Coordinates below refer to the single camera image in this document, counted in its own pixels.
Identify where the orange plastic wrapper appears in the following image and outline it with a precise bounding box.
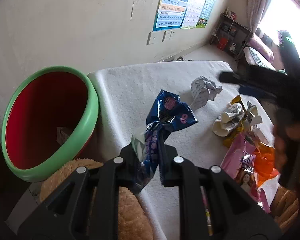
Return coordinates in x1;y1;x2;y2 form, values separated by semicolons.
253;142;280;187

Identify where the white terry table cloth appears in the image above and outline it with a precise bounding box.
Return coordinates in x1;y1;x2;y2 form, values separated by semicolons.
86;60;281;240

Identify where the white wall socket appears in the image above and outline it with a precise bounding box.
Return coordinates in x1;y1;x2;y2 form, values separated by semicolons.
147;31;161;45

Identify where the crushed white paper cup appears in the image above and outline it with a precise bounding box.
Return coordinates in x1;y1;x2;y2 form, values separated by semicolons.
212;103;245;137

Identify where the yellow snack wrapper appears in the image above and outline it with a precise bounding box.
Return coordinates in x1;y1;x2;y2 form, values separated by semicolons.
223;94;247;148

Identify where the white calendar poster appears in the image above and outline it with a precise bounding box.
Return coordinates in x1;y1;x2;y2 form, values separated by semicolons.
181;0;216;29

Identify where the crumpled white paper ball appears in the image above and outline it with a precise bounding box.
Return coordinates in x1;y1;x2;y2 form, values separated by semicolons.
190;76;223;111

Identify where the dark blue snack wrapper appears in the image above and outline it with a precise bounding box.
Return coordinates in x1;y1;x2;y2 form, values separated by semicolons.
131;89;198;194

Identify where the red bin with green rim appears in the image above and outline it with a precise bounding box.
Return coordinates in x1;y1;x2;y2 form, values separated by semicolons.
1;66;99;183

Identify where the bed with patterned quilt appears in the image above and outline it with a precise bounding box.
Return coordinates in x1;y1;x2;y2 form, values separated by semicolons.
243;34;276;71

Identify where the dark wooden shelf unit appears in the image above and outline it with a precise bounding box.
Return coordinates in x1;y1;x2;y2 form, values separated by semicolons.
209;14;253;61

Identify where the blue educational wall poster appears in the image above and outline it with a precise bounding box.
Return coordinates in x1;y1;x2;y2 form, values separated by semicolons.
153;0;189;31

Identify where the pink snack bag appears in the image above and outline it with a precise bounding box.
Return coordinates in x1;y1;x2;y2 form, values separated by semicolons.
221;133;270;213

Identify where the red bucket on shelf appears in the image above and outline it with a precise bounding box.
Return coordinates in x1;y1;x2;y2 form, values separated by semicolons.
217;37;229;50

